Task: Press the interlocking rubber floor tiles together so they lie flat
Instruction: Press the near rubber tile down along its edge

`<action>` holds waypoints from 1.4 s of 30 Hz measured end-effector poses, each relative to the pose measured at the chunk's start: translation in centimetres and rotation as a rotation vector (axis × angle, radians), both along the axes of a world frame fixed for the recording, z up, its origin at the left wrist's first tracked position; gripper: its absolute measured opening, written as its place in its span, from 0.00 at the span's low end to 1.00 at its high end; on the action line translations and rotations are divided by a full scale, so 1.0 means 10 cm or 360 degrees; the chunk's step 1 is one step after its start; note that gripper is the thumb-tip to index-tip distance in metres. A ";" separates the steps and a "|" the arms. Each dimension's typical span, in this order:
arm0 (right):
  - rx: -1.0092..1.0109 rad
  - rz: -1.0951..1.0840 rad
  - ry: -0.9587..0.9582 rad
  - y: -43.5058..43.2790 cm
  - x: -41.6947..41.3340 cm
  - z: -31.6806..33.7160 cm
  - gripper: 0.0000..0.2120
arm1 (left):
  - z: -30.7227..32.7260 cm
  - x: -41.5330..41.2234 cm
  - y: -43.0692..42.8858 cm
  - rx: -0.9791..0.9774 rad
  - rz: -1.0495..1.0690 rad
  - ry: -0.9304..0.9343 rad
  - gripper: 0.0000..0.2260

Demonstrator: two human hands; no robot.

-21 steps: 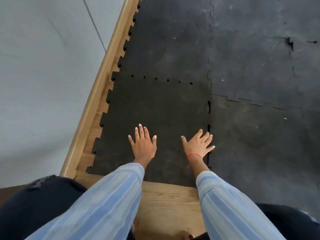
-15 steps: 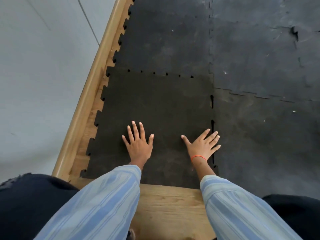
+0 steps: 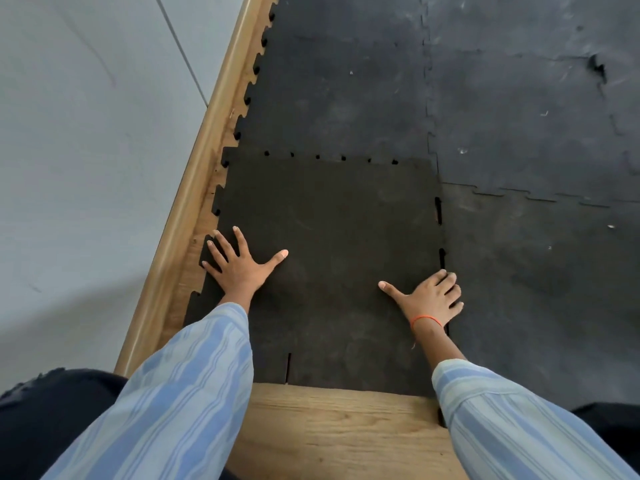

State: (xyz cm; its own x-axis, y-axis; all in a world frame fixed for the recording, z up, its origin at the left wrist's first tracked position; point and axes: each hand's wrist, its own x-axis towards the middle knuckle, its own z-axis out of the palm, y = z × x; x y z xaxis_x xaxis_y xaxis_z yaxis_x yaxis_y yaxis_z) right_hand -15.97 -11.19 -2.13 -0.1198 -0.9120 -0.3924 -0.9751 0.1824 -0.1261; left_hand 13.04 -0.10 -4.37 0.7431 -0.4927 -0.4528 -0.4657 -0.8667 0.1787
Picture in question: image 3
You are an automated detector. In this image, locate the black interlocking foam mat tile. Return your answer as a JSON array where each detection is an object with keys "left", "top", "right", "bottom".
[
  {"left": 439, "top": 182, "right": 640, "bottom": 411},
  {"left": 183, "top": 147, "right": 449, "bottom": 398},
  {"left": 422, "top": 0, "right": 640, "bottom": 206},
  {"left": 233, "top": 0, "right": 440, "bottom": 168}
]

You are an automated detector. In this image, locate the person's left hand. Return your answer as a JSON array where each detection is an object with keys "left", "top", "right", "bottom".
[{"left": 202, "top": 226, "right": 290, "bottom": 312}]

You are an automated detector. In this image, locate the wooden baseboard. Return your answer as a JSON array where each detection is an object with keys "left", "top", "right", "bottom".
[{"left": 114, "top": 0, "right": 279, "bottom": 378}]

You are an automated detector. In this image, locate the person's right hand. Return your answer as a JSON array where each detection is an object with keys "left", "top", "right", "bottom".
[{"left": 378, "top": 269, "right": 465, "bottom": 326}]

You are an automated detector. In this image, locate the person's leg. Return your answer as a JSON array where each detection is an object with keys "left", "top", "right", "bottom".
[
  {"left": 0, "top": 367, "right": 129, "bottom": 480},
  {"left": 571, "top": 402, "right": 640, "bottom": 474}
]

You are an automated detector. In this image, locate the person's right forearm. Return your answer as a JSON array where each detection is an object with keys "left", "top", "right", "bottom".
[{"left": 411, "top": 319, "right": 640, "bottom": 480}]

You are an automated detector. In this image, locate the person's left forearm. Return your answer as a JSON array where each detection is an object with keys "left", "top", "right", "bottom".
[{"left": 42, "top": 294, "right": 255, "bottom": 480}]

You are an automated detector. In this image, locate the person's right leg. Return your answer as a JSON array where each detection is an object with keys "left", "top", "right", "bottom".
[{"left": 571, "top": 402, "right": 640, "bottom": 474}]

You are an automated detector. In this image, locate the person's left leg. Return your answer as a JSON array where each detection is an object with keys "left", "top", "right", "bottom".
[{"left": 0, "top": 367, "right": 129, "bottom": 480}]

